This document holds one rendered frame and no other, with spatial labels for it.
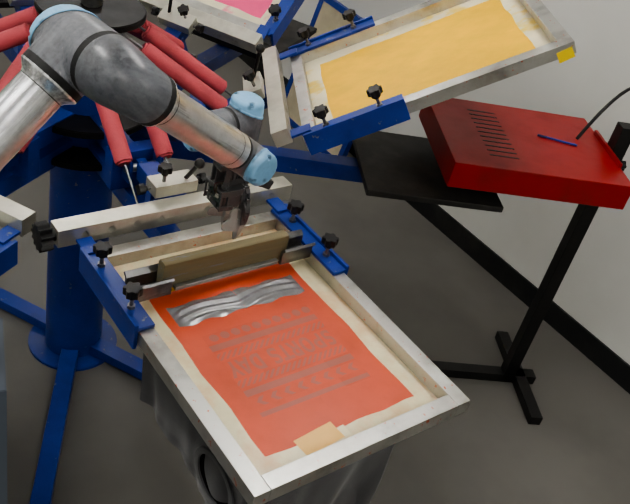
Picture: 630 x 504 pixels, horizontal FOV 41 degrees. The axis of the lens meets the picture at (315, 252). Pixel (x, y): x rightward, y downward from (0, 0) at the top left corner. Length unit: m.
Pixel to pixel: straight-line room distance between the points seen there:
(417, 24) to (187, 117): 1.50
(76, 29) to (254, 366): 0.85
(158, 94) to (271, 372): 0.75
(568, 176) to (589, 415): 1.25
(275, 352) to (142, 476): 1.05
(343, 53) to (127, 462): 1.53
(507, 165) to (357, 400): 1.08
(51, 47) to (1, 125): 0.15
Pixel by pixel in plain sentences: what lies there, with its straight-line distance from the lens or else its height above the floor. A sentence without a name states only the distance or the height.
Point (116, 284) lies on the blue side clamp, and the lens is 1.99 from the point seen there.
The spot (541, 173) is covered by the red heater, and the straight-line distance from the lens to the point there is 2.71.
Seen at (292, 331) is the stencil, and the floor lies 0.96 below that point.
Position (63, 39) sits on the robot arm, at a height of 1.68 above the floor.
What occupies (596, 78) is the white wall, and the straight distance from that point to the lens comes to 3.66.
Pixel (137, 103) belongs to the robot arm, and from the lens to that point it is 1.40.
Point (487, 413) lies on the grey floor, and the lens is 3.43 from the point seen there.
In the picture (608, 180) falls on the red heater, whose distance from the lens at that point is 2.83.
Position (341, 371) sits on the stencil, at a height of 0.96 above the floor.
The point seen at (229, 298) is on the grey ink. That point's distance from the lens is 2.05.
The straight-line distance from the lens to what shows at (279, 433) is 1.78.
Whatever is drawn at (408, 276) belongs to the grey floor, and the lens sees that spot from 3.95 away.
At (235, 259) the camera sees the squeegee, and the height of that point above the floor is 1.02.
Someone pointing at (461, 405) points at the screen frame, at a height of 0.99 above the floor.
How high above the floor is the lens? 2.28
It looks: 35 degrees down
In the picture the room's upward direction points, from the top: 15 degrees clockwise
